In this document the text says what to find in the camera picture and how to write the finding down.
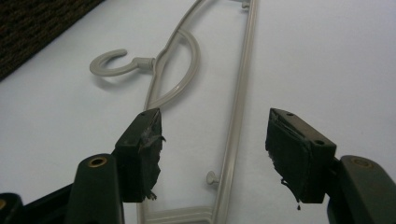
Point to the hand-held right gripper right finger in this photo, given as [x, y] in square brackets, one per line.
[303, 161]

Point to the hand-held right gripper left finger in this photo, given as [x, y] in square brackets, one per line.
[137, 161]

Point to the beige plastic clothes hanger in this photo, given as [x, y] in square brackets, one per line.
[238, 102]

